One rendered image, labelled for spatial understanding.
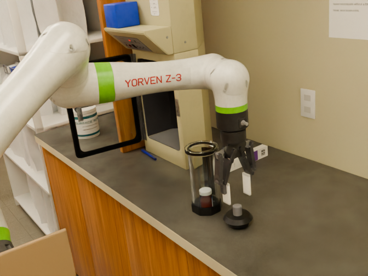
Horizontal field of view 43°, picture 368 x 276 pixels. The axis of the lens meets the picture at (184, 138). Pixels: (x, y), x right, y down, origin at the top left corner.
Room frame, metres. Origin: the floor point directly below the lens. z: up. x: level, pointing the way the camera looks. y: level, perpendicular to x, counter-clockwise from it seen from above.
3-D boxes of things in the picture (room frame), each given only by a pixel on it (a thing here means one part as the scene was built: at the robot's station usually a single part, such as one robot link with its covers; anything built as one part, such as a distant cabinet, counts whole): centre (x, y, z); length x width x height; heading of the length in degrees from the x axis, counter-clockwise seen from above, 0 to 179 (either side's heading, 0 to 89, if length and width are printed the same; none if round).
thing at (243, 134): (1.26, -0.14, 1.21); 0.08 x 0.07 x 0.09; 123
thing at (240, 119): (1.25, -0.15, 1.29); 0.12 x 0.09 x 0.06; 33
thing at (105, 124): (1.89, 0.33, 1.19); 0.30 x 0.01 x 0.40; 116
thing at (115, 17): (1.89, 0.19, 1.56); 0.10 x 0.10 x 0.09; 33
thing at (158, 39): (1.81, 0.14, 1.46); 0.32 x 0.12 x 0.10; 33
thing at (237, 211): (1.26, -0.14, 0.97); 0.09 x 0.09 x 0.07
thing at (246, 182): (1.28, -0.18, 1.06); 0.03 x 0.01 x 0.07; 33
